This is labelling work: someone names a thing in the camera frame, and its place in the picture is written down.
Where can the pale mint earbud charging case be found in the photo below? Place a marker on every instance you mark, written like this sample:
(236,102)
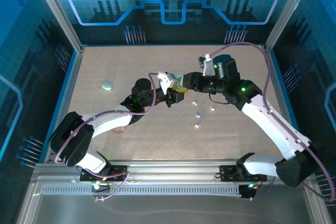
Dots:
(106,85)

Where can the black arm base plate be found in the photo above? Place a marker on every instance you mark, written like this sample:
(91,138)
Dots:
(228,172)
(116,169)

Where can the aluminium side rail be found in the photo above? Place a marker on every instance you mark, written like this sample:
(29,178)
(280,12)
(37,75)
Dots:
(277,82)
(68,90)

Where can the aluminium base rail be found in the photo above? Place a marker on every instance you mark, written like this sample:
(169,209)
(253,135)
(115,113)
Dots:
(170,167)

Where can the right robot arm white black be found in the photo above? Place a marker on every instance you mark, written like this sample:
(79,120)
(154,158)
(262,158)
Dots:
(273,129)

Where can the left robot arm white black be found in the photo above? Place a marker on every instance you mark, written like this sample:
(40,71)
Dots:
(107,121)

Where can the grey metal shelf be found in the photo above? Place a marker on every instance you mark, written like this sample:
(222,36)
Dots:
(170,211)

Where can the aluminium frame post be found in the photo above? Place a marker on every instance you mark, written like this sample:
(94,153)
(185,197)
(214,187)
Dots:
(287,11)
(59,11)

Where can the small black controller board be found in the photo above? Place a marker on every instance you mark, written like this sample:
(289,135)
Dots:
(103,189)
(246,191)

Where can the light blue earbud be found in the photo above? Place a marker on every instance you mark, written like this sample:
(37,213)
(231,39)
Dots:
(198,115)

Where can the pink earbud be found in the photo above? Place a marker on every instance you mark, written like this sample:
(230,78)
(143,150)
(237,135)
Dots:
(212,108)
(197,126)

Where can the pink earbud charging case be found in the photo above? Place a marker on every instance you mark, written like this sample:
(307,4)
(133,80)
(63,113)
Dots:
(120,129)

